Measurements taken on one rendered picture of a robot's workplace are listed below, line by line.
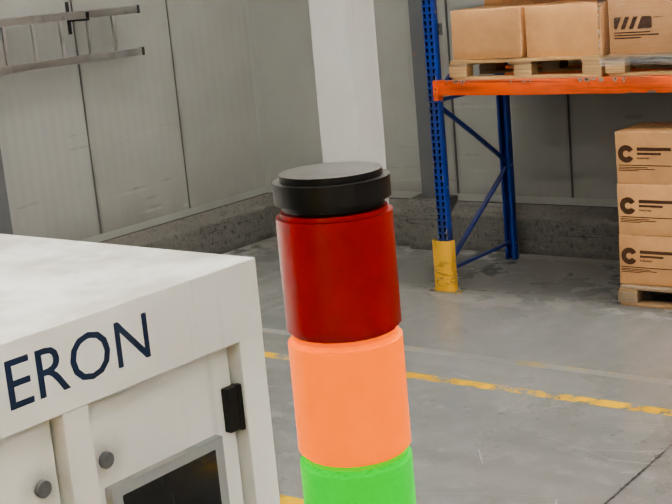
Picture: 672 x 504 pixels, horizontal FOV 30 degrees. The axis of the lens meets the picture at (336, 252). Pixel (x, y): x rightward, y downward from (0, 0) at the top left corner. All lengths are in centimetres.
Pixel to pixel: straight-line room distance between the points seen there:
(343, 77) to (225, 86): 877
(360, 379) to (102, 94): 1023
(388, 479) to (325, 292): 9
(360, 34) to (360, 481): 260
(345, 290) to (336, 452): 7
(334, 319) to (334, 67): 259
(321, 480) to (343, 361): 6
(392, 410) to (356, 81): 256
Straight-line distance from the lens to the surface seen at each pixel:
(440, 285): 953
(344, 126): 309
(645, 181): 872
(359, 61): 308
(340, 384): 52
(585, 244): 1033
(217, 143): 1173
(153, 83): 1114
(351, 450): 53
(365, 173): 51
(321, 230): 50
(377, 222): 51
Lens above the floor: 242
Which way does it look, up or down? 12 degrees down
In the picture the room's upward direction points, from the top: 5 degrees counter-clockwise
